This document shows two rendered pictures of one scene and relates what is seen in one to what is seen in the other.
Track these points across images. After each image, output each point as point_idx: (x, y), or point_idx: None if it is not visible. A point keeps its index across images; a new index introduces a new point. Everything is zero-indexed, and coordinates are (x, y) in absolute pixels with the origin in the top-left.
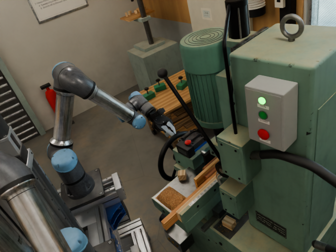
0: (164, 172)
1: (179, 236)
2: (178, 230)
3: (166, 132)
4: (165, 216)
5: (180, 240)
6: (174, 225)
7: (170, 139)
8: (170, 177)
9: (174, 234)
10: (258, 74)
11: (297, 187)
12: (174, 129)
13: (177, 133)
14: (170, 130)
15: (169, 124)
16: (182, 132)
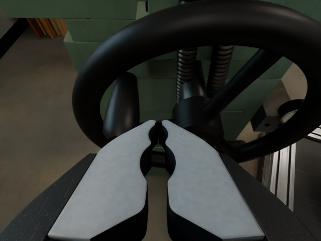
0: (284, 123)
1: (276, 89)
2: (272, 98)
3: (214, 148)
4: (302, 99)
5: (278, 84)
6: (273, 107)
7: (275, 4)
8: (247, 144)
9: (282, 97)
10: None
11: None
12: (121, 135)
13: (194, 2)
14: (167, 137)
15: (115, 187)
16: (150, 14)
